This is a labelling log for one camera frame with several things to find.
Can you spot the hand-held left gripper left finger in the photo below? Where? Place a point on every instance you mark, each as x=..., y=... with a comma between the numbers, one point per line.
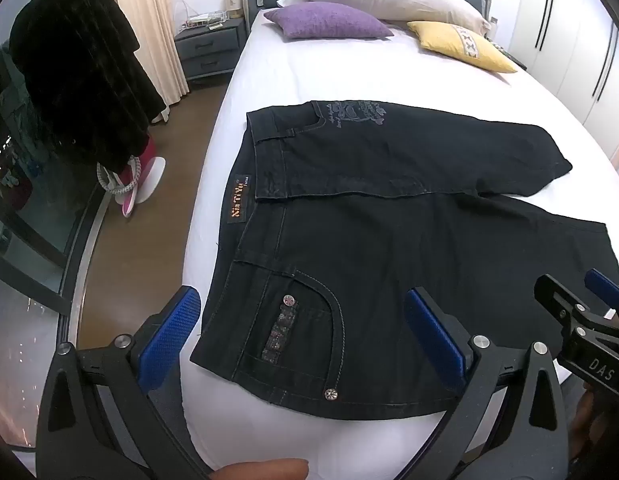
x=169, y=330

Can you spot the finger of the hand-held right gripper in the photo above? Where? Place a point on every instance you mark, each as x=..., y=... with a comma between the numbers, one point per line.
x=605, y=284
x=559, y=300

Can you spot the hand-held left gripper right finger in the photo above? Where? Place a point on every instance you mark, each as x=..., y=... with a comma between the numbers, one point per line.
x=434, y=335

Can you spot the black denim pants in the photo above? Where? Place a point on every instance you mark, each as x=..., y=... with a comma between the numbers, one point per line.
x=389, y=240

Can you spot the person's right hand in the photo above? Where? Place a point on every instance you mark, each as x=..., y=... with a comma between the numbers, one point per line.
x=592, y=420

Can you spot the person's left hand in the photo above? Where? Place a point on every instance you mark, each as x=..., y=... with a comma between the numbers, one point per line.
x=262, y=471

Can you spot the white wardrobe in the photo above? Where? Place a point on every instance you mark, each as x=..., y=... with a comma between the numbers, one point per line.
x=574, y=40

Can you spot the yellow pillow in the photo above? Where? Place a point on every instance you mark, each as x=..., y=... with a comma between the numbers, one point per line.
x=464, y=47

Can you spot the black hanging garment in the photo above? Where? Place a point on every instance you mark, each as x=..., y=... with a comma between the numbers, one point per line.
x=84, y=70

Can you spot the grey nightstand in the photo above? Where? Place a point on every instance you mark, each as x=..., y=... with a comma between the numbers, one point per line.
x=209, y=50

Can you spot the white bed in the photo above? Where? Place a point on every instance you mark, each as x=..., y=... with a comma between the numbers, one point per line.
x=299, y=75

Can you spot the beige curtain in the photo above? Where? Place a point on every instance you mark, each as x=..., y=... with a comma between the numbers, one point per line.
x=149, y=25

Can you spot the clear plastic box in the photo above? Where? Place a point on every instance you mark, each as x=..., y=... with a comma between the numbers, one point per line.
x=202, y=17

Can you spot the purple pillow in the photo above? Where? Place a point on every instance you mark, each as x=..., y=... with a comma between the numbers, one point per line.
x=327, y=20

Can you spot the small white lamp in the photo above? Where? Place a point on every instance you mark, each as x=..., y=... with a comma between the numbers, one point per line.
x=233, y=2

